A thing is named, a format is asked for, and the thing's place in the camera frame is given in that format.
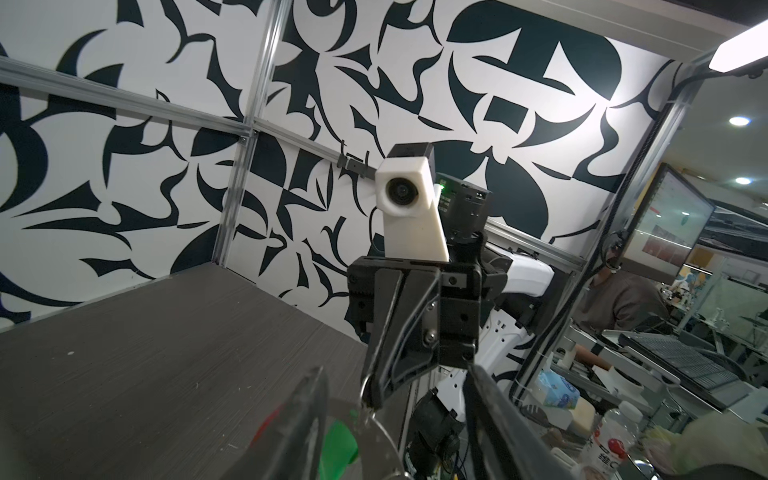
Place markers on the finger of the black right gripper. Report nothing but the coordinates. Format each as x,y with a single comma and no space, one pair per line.
408,353
387,283

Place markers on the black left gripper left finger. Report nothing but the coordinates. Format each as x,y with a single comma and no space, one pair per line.
288,445

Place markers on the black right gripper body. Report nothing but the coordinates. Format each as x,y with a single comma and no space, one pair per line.
467,293

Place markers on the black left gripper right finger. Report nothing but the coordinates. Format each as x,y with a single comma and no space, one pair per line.
501,444

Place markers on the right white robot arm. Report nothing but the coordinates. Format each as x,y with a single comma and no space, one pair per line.
463,209

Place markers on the plastic bottle red label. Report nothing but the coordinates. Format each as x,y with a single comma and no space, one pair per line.
609,444

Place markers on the seated person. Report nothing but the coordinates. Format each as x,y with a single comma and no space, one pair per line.
618,300

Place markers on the black keyboard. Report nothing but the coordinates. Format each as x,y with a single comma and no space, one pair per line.
696,373

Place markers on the computer monitor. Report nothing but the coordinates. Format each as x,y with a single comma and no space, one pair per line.
665,228

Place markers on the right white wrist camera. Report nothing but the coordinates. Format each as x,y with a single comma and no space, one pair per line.
408,198

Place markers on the black wall hook rack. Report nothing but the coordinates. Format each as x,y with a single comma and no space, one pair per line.
350,163

